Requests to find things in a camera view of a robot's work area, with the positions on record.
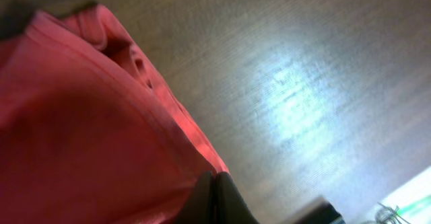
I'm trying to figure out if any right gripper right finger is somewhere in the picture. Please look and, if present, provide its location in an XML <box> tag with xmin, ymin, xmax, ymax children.
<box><xmin>215</xmin><ymin>172</ymin><xmax>259</xmax><ymax>224</ymax></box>

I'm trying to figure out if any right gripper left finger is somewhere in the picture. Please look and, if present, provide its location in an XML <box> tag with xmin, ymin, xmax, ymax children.
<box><xmin>174</xmin><ymin>172</ymin><xmax>214</xmax><ymax>224</ymax></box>

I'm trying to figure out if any red printed t-shirt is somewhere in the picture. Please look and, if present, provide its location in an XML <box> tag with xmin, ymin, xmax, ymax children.
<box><xmin>1</xmin><ymin>5</ymin><xmax>226</xmax><ymax>223</ymax></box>

